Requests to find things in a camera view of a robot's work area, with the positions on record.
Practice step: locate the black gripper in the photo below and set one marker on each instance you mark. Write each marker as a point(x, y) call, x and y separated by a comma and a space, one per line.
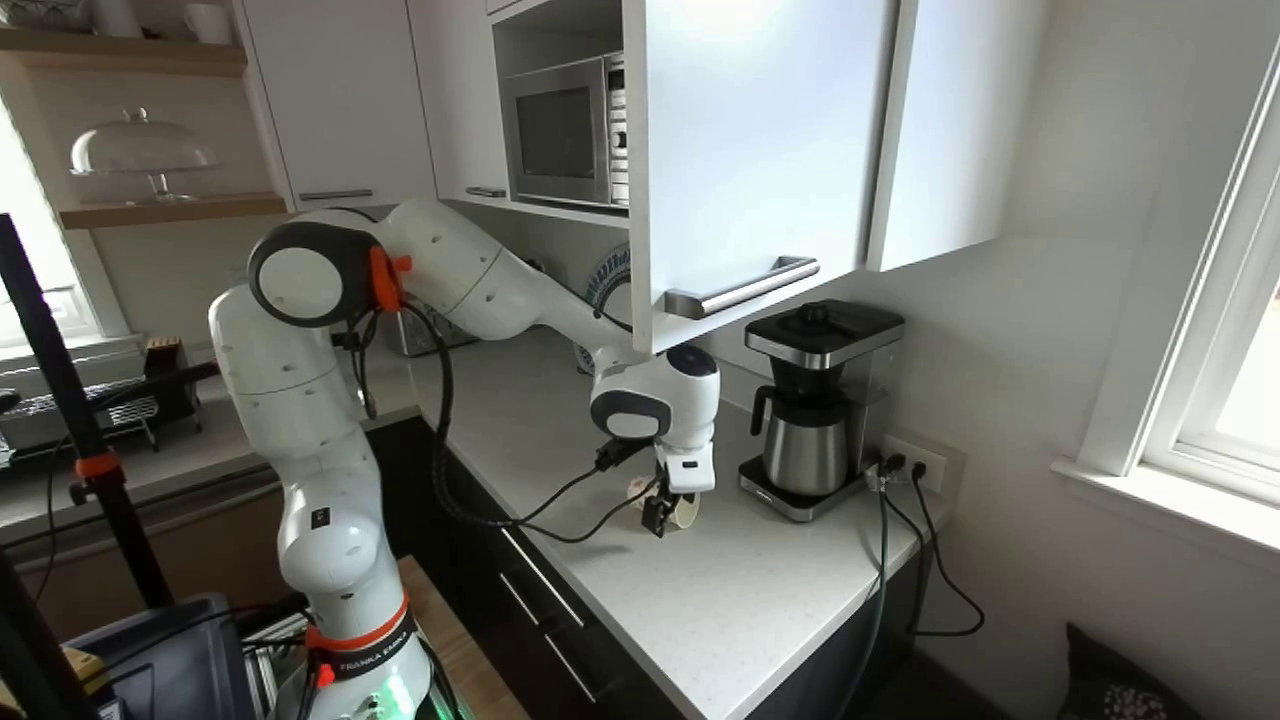
point(660, 497)

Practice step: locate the confetti print paper cup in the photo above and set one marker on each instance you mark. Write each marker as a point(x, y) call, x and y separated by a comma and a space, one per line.
point(684, 514)

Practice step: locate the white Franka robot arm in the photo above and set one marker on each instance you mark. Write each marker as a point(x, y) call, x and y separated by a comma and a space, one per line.
point(322, 400)

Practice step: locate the steel and black coffee maker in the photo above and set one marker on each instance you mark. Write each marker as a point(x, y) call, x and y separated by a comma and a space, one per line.
point(804, 453)

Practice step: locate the dark lower cabinet with drawers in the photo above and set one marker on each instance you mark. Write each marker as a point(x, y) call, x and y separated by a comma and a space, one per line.
point(467, 560)

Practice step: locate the white open cabinet door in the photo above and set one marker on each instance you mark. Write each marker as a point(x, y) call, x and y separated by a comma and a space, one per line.
point(762, 134)

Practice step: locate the white upper cabinet carcass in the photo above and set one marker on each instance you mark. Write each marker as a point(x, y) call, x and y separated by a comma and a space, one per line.
point(462, 93)

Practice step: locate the white closed cabinet door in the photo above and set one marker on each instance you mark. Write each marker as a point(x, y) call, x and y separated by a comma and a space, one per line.
point(962, 134)

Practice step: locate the silver microwave oven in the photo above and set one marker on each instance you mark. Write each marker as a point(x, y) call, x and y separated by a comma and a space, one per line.
point(561, 134)

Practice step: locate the dark sofa with green-patterned cushions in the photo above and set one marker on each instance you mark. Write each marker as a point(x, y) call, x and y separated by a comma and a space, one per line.
point(1122, 684)

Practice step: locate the dark blue plastic crate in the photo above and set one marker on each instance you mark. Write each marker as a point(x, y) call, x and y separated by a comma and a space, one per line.
point(162, 665)

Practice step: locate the black tripod with orange clamp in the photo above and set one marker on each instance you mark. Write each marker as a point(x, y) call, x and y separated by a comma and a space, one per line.
point(93, 468)

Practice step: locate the glass cake dome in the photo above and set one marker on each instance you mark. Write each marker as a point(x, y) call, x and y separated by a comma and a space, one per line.
point(140, 145)

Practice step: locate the white wall power outlet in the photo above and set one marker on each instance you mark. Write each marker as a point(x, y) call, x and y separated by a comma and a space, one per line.
point(925, 464)

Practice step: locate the white wall cabinet unit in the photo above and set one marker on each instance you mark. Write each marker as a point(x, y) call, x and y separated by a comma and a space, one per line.
point(334, 93)

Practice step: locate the wooden wall shelf board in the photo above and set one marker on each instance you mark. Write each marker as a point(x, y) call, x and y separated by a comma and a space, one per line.
point(121, 52)
point(174, 209)

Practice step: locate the window with white frame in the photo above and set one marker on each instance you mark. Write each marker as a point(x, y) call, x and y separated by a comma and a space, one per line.
point(1240, 400)

